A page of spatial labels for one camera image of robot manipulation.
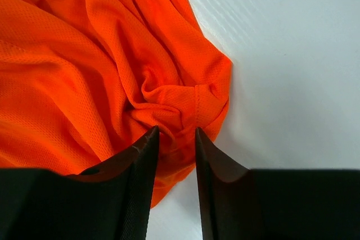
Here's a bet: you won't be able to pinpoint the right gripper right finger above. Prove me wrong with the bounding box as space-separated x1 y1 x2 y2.
195 129 359 239

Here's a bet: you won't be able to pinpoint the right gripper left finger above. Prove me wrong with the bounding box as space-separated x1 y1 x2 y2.
1 127 160 239

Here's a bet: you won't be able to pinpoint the orange mesh shorts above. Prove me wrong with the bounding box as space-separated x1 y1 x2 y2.
1 0 232 206

